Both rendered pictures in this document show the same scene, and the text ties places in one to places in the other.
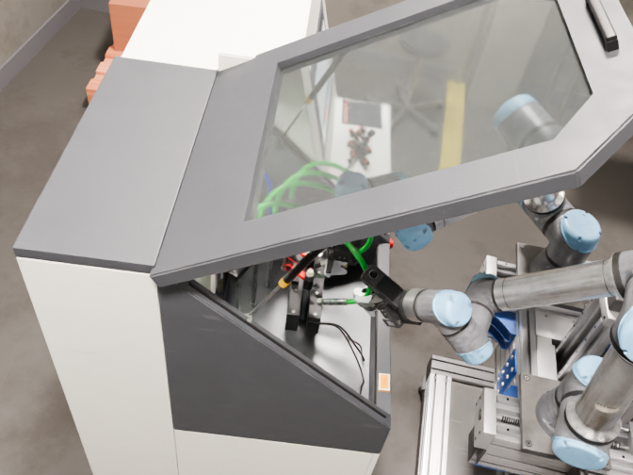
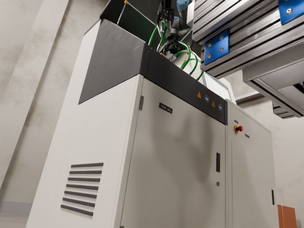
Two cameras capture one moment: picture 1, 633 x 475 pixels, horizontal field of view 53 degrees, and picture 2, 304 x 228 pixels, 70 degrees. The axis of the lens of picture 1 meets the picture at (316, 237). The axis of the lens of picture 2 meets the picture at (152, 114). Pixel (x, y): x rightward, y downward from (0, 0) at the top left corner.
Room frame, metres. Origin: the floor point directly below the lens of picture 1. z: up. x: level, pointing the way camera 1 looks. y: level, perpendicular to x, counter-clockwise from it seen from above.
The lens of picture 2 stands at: (0.40, -0.93, 0.31)
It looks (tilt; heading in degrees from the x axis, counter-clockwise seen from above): 22 degrees up; 52
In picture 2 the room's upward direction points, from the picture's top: 8 degrees clockwise
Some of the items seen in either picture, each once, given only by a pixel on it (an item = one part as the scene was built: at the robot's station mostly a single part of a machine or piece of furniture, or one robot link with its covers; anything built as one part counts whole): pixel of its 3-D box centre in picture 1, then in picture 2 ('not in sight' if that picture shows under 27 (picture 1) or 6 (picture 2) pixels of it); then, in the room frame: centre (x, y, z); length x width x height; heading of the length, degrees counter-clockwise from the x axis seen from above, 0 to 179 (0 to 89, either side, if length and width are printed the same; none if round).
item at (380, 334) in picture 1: (378, 334); (189, 92); (1.16, -0.24, 0.87); 0.62 x 0.04 x 0.16; 3
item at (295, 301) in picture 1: (306, 286); not in sight; (1.27, 0.01, 0.91); 0.34 x 0.10 x 0.15; 3
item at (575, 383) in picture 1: (591, 387); not in sight; (0.86, -0.71, 1.20); 0.13 x 0.12 x 0.14; 162
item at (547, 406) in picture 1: (572, 408); not in sight; (0.87, -0.71, 1.09); 0.15 x 0.15 x 0.10
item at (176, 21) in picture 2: not in sight; (174, 26); (1.15, -0.07, 1.43); 0.09 x 0.08 x 0.11; 118
